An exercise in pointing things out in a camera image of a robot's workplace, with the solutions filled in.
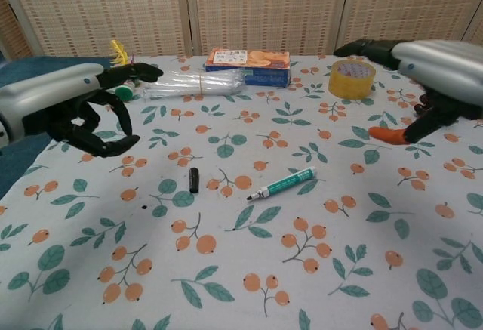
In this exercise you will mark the bundle of clear straws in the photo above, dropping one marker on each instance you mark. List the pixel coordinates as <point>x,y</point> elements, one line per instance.
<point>188,84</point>

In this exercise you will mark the floral fruit print tablecloth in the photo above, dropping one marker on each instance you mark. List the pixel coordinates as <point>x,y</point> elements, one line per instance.
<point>241,232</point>

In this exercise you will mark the colourful feather shuttlecock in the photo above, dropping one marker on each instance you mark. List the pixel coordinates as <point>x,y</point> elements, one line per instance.
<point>120,53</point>

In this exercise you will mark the black marker cap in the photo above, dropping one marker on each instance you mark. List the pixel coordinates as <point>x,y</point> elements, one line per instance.
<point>194,181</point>

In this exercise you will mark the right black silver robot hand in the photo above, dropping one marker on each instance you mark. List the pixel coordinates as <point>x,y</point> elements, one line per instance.
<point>441,65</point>

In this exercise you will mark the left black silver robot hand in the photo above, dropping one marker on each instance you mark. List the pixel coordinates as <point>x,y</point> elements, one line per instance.
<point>49,99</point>

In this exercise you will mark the orange blue cracker box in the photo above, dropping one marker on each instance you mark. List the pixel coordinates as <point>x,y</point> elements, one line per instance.
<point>249,67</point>

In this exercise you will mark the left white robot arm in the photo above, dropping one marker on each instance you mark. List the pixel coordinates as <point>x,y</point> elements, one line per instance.
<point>2,133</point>

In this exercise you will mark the dark red grape bunch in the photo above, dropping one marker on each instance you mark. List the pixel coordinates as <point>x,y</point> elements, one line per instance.
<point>422,108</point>

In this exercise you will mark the white green marker pen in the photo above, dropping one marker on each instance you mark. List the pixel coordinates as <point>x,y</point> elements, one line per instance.
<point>290,182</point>

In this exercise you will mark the woven folding screen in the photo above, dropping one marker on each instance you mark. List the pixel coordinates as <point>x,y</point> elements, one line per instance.
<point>264,9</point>

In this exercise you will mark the yellowish clear tape roll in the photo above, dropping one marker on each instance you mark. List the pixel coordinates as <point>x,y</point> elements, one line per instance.
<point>351,84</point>

